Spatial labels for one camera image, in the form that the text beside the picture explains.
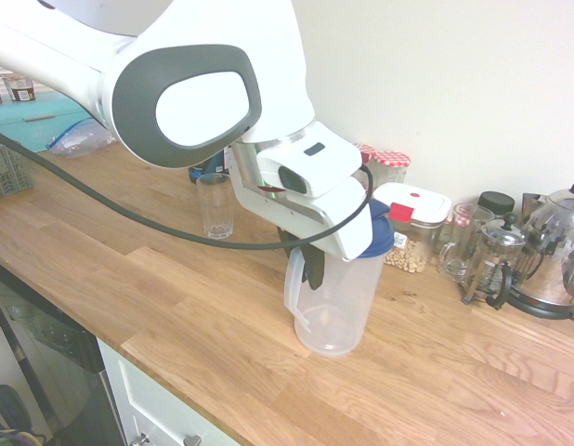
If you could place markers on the black dishwasher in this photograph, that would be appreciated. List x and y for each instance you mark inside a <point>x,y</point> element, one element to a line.
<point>45,334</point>

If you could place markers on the jar red checkered lid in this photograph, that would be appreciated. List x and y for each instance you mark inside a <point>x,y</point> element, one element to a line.
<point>368,151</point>
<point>461,214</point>
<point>393,159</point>

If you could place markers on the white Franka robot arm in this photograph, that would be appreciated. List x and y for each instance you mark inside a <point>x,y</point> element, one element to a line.
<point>129,46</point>

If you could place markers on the white cabinet drawer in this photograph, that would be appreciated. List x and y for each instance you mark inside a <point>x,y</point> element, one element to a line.
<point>129,395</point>

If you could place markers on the clear plastic zip bag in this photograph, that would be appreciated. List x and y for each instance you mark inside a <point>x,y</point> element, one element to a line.
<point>78,139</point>

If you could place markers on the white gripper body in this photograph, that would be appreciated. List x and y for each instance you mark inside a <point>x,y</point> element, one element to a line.
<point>291,209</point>

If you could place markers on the clear plastic pitcher blue lid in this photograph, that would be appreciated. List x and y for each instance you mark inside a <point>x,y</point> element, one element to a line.
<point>343,302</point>

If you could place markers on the brown spread jar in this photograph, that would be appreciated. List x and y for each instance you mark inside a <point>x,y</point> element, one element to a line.
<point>22,90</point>

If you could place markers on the black stand leg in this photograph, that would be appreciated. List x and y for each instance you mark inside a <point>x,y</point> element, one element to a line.
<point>17,353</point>

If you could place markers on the teal box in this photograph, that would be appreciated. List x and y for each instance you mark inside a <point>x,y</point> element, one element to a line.
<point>17,123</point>

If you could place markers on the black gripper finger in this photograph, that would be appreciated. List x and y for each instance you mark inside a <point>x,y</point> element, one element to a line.
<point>286,236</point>
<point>315,267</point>

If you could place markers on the nut container white red lid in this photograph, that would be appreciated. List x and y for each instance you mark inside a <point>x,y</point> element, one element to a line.
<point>421,200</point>

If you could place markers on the clear drinking glass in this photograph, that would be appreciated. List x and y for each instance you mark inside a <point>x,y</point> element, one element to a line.
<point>215,209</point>

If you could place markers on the grey plastic crate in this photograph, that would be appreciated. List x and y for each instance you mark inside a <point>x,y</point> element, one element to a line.
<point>8,167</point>

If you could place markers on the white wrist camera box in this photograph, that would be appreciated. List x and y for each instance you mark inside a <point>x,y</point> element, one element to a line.
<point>324,162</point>

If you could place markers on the stainless steel electric kettle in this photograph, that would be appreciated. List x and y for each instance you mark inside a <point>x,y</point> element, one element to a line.
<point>556,260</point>

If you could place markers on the clear glass mug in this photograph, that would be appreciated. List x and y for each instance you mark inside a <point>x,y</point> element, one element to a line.
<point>459,251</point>

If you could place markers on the glass french press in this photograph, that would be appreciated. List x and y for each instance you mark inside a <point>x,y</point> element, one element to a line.
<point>496,260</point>

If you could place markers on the jar black lid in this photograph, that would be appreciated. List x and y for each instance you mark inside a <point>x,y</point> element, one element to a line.
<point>496,200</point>

